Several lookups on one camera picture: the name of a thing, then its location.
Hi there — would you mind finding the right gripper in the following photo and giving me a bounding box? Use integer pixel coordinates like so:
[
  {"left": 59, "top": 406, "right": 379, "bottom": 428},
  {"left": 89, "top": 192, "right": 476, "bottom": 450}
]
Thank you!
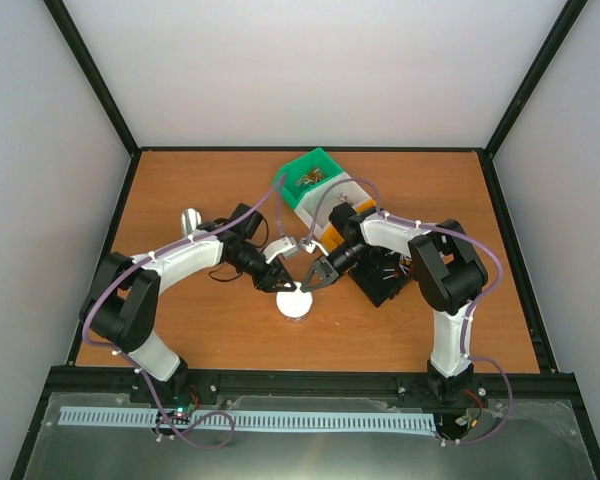
[{"left": 300, "top": 241, "right": 374, "bottom": 293}]

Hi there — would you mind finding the white round lid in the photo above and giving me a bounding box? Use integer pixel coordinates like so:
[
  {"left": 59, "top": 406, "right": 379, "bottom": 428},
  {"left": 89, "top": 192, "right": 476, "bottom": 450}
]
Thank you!
[{"left": 276, "top": 290, "right": 313, "bottom": 316}]

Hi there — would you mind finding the yellow plastic bin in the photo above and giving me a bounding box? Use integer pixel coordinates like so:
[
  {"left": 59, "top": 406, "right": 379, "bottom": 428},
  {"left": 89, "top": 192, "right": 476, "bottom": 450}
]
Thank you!
[{"left": 320, "top": 200, "right": 376, "bottom": 252}]

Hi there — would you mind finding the black plastic bin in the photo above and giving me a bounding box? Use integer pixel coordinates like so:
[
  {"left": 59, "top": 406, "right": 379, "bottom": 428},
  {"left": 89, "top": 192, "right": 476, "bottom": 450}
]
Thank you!
[{"left": 349, "top": 247, "right": 415, "bottom": 308}]

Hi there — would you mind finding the white plastic bin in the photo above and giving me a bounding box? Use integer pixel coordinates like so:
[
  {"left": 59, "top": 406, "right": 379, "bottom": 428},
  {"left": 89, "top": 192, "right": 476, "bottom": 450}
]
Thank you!
[{"left": 294, "top": 172, "right": 374, "bottom": 240}]

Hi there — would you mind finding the green plastic bin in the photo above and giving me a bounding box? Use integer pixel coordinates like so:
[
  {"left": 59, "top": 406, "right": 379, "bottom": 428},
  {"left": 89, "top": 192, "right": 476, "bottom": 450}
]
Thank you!
[{"left": 273, "top": 148, "right": 344, "bottom": 209}]

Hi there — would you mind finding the metal scoop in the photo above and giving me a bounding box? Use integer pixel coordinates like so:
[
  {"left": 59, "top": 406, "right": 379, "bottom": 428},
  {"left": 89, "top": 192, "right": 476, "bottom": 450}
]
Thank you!
[{"left": 180, "top": 208, "right": 202, "bottom": 238}]

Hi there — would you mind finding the clear plastic cup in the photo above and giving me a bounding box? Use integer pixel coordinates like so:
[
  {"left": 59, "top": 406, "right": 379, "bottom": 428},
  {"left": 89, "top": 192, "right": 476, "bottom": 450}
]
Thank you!
[{"left": 283, "top": 313, "right": 309, "bottom": 323}]

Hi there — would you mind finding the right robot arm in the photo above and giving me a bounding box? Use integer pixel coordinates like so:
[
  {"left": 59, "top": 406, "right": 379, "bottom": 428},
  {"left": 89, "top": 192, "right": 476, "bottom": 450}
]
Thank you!
[{"left": 301, "top": 203, "right": 488, "bottom": 405}]

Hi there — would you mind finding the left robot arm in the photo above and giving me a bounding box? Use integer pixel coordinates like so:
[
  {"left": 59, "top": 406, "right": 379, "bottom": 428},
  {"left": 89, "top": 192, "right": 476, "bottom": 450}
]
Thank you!
[{"left": 80, "top": 203, "right": 297, "bottom": 403}]

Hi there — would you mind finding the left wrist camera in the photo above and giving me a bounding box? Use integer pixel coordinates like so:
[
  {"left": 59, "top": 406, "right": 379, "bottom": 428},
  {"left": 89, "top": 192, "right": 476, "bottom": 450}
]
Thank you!
[{"left": 263, "top": 236, "right": 299, "bottom": 264}]

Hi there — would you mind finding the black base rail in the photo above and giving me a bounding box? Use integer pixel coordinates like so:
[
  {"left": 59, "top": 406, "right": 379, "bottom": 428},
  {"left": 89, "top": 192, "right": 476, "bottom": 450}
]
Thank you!
[{"left": 132, "top": 369, "right": 483, "bottom": 409}]

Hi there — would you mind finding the light blue cable duct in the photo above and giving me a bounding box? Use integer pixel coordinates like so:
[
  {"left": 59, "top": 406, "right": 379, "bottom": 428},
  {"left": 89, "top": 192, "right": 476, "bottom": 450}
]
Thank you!
[{"left": 56, "top": 406, "right": 436, "bottom": 436}]

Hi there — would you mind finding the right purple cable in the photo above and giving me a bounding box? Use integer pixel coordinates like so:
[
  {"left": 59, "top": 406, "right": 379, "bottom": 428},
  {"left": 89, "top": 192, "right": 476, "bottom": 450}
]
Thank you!
[{"left": 304, "top": 177, "right": 515, "bottom": 446}]

